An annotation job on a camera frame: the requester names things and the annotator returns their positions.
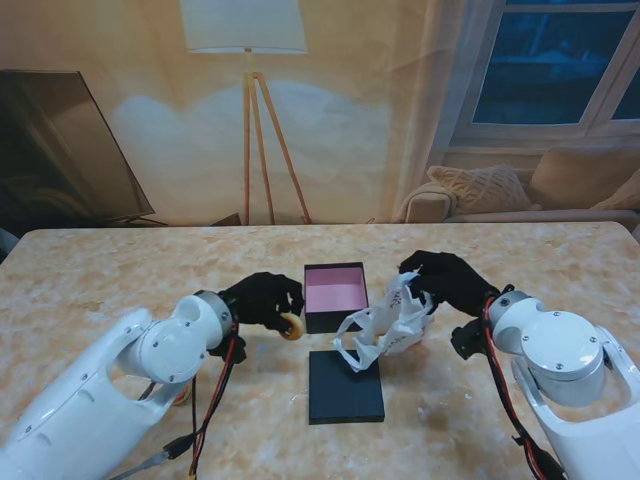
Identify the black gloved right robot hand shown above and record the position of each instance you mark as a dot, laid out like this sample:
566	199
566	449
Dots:
455	282

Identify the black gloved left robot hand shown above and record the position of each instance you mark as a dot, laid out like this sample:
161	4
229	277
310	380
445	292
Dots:
260	300

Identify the plain beige mini donut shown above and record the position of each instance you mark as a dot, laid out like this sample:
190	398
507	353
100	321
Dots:
295	327

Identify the white plastic bag orange print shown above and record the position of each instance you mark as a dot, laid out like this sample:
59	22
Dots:
400	320

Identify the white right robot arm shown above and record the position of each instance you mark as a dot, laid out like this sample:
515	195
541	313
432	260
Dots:
565	355

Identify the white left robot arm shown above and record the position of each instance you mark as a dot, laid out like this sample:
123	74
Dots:
100	390

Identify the black gift box pink inside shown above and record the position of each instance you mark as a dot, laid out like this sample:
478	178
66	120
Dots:
332	300

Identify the chocolate mini donut orange sprinkles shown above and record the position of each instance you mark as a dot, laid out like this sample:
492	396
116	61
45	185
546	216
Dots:
185	396

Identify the black flat box lid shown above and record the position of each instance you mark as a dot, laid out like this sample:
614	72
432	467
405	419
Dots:
345	395

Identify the knitted beige cushion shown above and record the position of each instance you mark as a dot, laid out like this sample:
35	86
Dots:
480	190

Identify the beige sofa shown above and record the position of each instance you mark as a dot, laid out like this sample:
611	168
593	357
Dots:
575	175

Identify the white framed window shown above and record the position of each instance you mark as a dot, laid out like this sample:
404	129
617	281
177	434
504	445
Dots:
540	65

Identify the dark flat television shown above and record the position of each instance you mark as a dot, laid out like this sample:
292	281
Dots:
50	150

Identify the tripod floor lamp white shade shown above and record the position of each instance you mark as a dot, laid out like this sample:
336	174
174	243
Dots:
245	25

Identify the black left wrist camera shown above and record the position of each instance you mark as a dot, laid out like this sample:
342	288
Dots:
235	349

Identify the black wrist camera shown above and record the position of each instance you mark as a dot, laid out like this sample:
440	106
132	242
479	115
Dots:
235	349
467	342

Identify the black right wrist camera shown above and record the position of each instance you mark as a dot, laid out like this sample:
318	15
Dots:
467	342

